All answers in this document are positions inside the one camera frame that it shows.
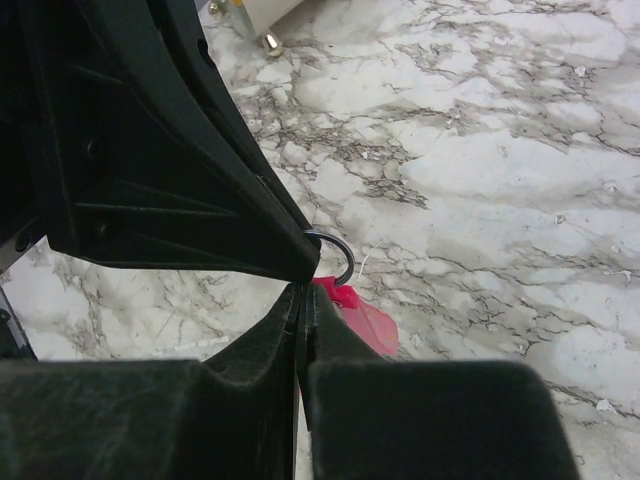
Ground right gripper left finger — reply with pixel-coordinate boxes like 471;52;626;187
1;286;299;479

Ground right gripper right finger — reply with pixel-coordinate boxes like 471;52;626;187
299;285;579;479

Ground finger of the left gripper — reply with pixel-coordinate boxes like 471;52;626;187
19;1;319;279
149;0;310;230

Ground pink strap keyring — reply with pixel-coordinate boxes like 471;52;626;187
304;230;399;357

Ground cream cylinder tricolour face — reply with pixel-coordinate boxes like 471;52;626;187
207;0;303;58

